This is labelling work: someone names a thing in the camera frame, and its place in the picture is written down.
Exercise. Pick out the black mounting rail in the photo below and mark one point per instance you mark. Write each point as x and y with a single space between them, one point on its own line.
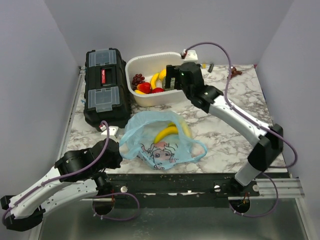
174 190

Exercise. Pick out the brown brass faucet valve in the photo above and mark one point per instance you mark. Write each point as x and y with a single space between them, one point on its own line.
233 72

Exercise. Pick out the yellow fake lemon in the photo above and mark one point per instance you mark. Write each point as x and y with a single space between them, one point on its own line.
162 74

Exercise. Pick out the red fake apple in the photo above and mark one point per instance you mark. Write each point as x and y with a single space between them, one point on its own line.
145 88

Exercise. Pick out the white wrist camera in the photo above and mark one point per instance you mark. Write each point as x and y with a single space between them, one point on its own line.
113 131
189 55

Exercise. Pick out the yellow hex key set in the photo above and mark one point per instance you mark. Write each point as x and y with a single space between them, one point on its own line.
204 65

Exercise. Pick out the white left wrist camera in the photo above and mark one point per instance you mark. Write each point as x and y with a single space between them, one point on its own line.
113 131

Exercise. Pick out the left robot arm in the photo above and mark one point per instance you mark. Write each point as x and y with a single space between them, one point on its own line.
77 175

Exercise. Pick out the yellow fake banana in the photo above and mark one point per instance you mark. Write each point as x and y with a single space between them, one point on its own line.
153 81
170 130
186 129
139 92

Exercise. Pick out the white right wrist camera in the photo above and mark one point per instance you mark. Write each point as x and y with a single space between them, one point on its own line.
189 55

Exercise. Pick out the red orange fake strawberry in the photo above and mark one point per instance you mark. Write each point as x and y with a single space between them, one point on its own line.
157 90

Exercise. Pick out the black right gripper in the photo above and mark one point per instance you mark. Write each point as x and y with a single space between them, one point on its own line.
172 71

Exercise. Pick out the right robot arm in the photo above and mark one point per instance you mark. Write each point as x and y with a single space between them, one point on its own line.
266 140

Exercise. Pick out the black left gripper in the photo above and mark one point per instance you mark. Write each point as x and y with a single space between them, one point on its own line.
116 164

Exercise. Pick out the green netted fake melon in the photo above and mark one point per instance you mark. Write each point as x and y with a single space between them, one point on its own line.
169 84

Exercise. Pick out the blue printed plastic bag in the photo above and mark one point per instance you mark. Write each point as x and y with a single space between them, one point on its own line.
139 135

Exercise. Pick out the dark red fake grapes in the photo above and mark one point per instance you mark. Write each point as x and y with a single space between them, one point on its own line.
136 80

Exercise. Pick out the black screwdriver bit holder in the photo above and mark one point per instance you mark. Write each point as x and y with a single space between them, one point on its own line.
210 68

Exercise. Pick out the black toolbox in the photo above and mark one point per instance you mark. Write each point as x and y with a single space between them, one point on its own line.
107 96

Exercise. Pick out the white plastic basin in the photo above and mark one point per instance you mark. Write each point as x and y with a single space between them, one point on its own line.
148 65

